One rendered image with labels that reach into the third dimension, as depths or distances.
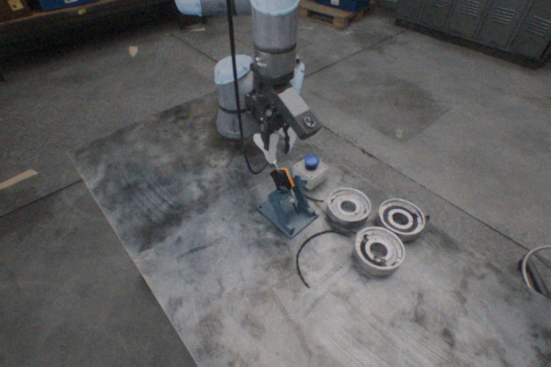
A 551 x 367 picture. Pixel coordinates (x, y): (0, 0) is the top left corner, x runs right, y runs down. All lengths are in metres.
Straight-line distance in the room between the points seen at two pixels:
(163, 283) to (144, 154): 0.44
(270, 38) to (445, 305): 0.62
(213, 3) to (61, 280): 1.57
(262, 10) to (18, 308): 1.72
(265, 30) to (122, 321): 1.42
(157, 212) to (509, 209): 1.94
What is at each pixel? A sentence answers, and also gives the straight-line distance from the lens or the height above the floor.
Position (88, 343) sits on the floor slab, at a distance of 1.71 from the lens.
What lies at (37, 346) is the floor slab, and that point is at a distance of 1.81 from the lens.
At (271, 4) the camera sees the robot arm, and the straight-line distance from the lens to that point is 0.52.
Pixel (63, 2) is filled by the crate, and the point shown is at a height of 0.51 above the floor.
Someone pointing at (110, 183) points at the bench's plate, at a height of 0.80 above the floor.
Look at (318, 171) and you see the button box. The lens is 0.87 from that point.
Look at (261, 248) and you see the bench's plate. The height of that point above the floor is 0.80.
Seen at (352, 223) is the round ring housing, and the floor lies 0.83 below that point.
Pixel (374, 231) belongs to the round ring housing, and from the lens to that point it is 0.79.
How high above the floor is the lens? 1.45
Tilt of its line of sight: 43 degrees down
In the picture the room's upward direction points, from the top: straight up
